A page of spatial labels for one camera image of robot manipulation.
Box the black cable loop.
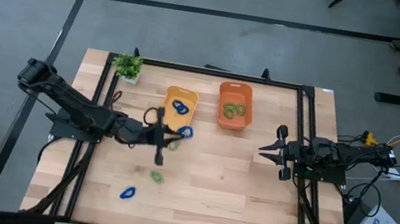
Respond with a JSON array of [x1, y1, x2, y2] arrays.
[[341, 165, 389, 220]]

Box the yellow connector plug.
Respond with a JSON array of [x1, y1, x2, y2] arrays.
[[360, 130, 380, 149]]

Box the black aluminium table frame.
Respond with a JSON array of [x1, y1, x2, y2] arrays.
[[48, 38, 350, 224]]

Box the white power strip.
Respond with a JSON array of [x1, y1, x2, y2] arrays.
[[383, 166, 400, 182]]

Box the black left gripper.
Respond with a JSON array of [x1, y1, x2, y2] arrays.
[[123, 101, 190, 170]]

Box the green plant in white pot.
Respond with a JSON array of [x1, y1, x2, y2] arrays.
[[109, 51, 145, 86]]

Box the yellow plastic bin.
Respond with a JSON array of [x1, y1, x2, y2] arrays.
[[152, 83, 201, 139]]

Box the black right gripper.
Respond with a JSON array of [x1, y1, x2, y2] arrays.
[[254, 121, 305, 184]]

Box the orange plastic bin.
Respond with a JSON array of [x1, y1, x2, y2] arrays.
[[213, 79, 259, 133]]

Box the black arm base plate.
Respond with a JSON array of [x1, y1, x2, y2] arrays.
[[48, 113, 108, 145], [292, 157, 349, 186]]

